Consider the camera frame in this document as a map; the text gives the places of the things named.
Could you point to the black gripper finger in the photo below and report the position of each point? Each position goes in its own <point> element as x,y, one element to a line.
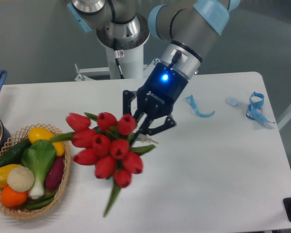
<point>128,97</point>
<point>168,123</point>

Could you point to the blue ribbon bundle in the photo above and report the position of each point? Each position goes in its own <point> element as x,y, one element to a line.
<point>254,109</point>

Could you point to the orange fruit toy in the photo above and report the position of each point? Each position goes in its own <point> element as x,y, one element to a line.
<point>12,198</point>

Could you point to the purple sweet potato toy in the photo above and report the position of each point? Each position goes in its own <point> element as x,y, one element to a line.
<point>55,174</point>

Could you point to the curled blue ribbon strip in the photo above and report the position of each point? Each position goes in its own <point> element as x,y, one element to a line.
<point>190,100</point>

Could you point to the yellow bell pepper toy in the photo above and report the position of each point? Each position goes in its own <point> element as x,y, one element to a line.
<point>4,171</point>

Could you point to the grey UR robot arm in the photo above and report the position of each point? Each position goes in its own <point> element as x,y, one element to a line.
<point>190,27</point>

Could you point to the cream steamed bun toy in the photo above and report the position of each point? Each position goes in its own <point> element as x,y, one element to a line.
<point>20,179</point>

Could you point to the yellow squash toy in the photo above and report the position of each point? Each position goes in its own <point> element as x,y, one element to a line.
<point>39,133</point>

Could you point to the red tulip bouquet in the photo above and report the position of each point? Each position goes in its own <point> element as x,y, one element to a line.
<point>106,143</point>

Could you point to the small light blue cap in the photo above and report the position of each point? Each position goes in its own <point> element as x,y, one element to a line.
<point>232,101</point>

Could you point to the green cucumber toy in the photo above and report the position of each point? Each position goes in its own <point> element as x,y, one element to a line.
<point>13,155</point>

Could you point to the green bok choy toy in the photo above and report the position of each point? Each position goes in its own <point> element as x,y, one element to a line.
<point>39,158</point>

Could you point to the green pea pods toy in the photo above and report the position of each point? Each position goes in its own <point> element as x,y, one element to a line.
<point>40,202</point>

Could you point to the woven wicker basket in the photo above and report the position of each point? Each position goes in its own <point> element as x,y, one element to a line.
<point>21,212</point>

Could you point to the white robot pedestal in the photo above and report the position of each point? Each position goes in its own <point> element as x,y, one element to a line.
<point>122,64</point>

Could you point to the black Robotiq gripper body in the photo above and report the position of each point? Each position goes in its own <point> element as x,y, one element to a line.
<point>158,95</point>

